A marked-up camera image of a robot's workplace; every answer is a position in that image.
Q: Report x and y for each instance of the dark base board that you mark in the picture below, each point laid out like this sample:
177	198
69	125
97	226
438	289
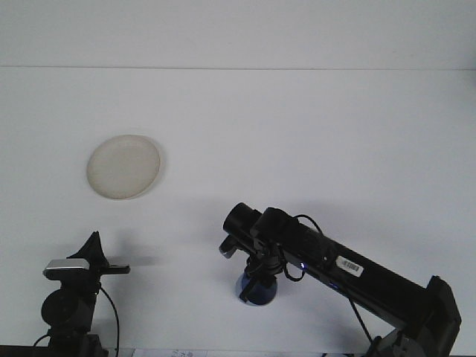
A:
18	352

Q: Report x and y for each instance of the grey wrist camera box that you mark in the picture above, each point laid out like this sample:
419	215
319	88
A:
227	250
67	268

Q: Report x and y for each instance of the pale round plate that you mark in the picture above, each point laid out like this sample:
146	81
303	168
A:
122	167

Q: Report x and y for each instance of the pale blue cup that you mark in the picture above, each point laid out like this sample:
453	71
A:
262	295

